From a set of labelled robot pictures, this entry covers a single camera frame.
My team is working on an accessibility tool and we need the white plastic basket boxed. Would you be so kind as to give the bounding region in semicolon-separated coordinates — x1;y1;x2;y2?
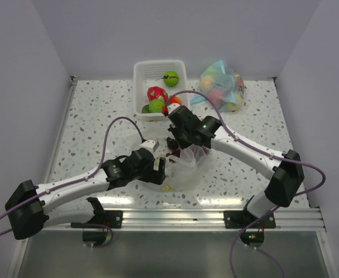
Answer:
132;60;187;121

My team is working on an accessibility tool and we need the clear plastic fruit bag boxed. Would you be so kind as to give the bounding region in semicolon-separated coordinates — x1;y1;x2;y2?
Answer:
158;145;212;192

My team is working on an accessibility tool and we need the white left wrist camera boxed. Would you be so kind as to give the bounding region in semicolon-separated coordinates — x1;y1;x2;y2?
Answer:
140;140;159;153

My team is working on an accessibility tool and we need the blue plastic fruit bag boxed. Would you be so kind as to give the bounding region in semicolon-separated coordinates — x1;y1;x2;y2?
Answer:
199;60;245;112

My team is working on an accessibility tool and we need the green striped watermelon toy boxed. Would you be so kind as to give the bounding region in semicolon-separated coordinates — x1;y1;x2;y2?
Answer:
159;71;179;87

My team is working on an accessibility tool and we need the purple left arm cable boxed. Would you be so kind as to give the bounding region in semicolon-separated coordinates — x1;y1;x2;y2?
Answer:
0;116;147;244

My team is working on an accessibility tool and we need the green round fruit toy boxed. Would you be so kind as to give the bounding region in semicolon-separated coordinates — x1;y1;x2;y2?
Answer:
149;98;165;113

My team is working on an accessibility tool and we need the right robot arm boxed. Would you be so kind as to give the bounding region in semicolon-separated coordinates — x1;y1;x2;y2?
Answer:
167;104;304;228

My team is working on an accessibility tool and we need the red apple slice toy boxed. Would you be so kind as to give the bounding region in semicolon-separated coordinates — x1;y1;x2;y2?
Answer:
169;96;182;105

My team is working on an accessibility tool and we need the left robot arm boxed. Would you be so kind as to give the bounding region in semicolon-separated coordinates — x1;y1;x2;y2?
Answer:
5;148;166;240

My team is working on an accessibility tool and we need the lemon slice toy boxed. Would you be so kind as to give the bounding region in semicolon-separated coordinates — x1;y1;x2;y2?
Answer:
161;186;173;192

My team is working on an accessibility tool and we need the yellow green mango toy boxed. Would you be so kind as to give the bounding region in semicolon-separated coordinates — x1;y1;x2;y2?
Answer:
141;104;150;114

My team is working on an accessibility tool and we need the pink dragon fruit toy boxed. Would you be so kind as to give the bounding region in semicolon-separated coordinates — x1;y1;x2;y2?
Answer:
147;86;168;102

